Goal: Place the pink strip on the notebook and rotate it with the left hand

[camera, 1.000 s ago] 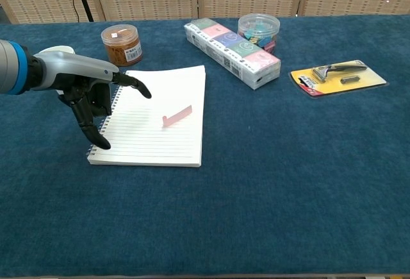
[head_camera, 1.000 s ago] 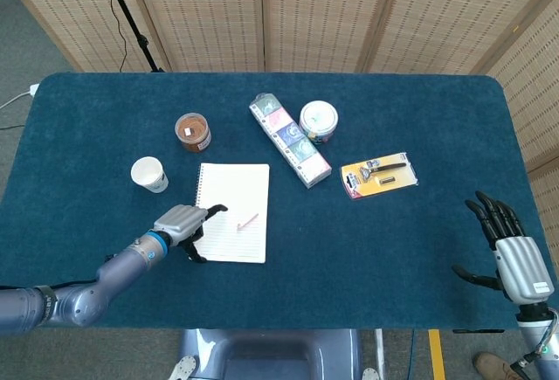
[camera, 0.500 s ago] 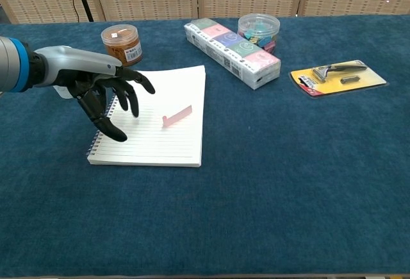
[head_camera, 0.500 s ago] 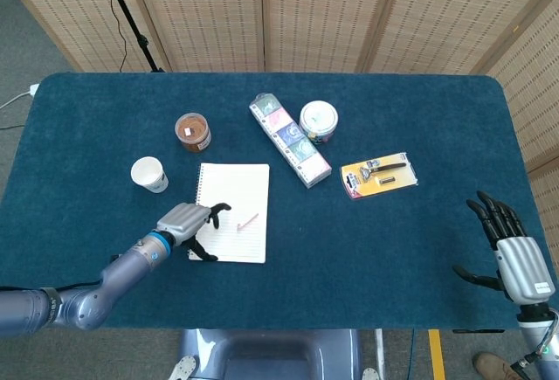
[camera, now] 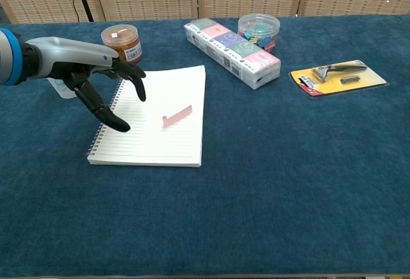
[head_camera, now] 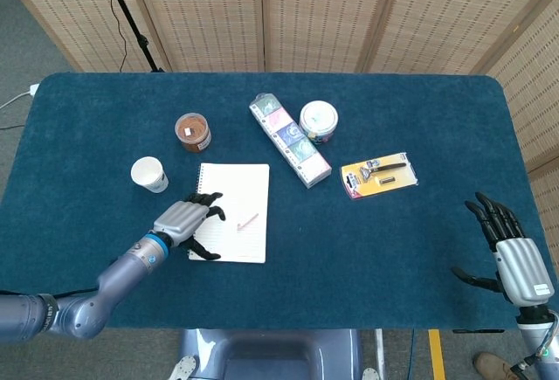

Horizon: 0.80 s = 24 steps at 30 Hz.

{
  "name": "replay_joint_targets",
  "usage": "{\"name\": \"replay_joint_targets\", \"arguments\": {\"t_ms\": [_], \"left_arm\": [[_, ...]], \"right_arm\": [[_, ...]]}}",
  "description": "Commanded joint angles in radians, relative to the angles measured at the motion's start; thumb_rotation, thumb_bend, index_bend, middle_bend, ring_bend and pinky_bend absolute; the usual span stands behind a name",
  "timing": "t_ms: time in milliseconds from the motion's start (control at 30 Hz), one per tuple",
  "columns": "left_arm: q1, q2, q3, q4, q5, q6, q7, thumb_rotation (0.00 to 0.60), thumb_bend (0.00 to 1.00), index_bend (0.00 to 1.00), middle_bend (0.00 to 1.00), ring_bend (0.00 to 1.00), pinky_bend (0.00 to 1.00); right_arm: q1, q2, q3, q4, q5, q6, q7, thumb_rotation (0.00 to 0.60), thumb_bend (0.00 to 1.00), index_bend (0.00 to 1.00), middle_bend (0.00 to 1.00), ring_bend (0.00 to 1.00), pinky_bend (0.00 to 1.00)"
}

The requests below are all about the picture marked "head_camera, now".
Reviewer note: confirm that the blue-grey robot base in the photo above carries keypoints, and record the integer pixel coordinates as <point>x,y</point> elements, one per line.
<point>271,354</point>

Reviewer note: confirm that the white power plug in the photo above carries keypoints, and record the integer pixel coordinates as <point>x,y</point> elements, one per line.
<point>32,89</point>

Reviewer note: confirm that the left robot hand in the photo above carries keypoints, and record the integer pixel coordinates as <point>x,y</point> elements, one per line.
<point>179,223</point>

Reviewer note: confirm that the white paper cup blue flower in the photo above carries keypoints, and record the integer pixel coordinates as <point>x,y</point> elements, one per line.
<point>146,172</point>

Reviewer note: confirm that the white spiral notebook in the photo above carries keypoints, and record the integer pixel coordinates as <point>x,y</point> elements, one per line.
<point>244,188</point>

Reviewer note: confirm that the pastel tissue multipack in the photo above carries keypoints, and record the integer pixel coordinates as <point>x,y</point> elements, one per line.
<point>284,131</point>

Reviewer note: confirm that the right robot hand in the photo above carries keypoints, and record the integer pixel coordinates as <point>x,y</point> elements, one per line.
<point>524,271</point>

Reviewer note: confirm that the thin black bar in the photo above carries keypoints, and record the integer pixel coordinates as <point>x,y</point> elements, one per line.
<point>480,331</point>

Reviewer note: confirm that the black tripod stand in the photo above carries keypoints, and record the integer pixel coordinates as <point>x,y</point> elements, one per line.
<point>131,22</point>

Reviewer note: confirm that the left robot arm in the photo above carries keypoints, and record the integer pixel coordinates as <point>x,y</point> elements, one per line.
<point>122,271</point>

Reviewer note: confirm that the clear jar brown rubber bands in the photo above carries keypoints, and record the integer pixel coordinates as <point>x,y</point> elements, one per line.
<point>192,129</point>

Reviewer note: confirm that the clear jar colourful binder clips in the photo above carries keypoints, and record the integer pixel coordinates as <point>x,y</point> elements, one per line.
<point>319,118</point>

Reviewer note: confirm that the white perforated base plate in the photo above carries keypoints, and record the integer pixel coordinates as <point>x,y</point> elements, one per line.
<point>183,367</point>
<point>371,374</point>

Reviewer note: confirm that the razor in yellow blister pack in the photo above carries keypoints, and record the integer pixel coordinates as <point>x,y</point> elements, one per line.
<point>393,181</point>

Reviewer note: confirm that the white table leg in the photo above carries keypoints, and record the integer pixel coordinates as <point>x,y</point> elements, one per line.
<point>379,349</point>

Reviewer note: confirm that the brown shoe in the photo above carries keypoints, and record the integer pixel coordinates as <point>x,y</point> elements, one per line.
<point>491,364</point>

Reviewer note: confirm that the blue table cloth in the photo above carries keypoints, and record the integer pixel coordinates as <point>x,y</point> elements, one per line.
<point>349,266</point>

